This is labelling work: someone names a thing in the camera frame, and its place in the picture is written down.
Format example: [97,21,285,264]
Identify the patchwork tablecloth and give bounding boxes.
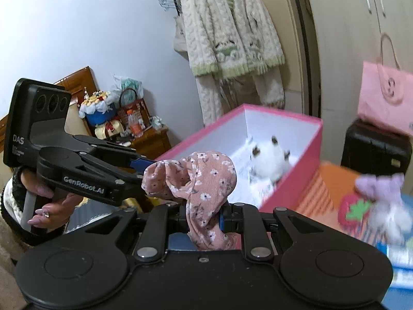
[290,161,413,310]

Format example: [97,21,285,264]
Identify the person's left hand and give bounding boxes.
[21,168,83,233]

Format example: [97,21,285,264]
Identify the wooden bedside cabinet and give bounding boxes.
[123,126,171,161]

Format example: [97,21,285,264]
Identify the beige wardrobe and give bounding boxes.
[284,0,413,126]

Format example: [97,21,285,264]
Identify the blue wet wipes pack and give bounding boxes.
[377,242,413,286]

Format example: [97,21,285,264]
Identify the white plastic bag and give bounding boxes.
[113,74,143,99]

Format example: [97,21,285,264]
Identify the white panda plush toy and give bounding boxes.
[250,136,292,184]

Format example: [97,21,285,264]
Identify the red strawberry plush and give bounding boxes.
[338,192,375,233]

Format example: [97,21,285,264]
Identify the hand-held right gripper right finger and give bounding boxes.
[219,202,325,262]

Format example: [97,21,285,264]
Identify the purple plush toy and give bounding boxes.
[355,173,407,244]

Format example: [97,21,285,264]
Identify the wooden headboard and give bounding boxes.
[0,66,100,136]

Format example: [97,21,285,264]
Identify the woven brown basket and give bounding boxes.
[116,89,150,126]

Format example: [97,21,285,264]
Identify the pink floral fabric scrunchie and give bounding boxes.
[142,151,237,251]

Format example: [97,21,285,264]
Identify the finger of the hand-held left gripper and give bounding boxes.
[73,135,157,173]
[77,152,150,201]

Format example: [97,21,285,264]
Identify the wire clothes hangers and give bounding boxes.
[158,0,181,12]

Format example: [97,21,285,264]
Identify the orange drink bottle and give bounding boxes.
[127,110,144,138]

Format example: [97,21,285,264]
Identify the beige canvas tote bag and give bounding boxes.
[172,16,191,62]

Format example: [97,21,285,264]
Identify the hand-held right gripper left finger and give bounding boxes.
[85,202,191,264]

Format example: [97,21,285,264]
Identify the blue flower bouquet box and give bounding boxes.
[79,87,117,126]

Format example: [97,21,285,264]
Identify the pink tote bag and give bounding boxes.
[358,34,413,136]

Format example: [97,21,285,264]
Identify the black suitcase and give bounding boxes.
[341,119,413,197]

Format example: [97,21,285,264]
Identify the pink cardboard box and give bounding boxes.
[155,103,323,214]

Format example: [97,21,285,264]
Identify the cream knit cardigan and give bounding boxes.
[177,0,286,126]

